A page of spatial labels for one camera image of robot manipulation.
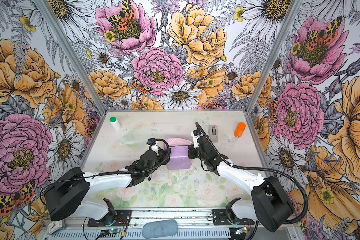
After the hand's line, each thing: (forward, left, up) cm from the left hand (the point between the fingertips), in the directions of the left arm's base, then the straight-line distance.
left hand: (167, 153), depth 86 cm
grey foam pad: (-35, +2, -6) cm, 35 cm away
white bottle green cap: (+26, +38, -3) cm, 46 cm away
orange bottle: (+19, -47, -3) cm, 51 cm away
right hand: (+1, -12, +2) cm, 12 cm away
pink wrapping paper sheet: (-4, -6, +3) cm, 8 cm away
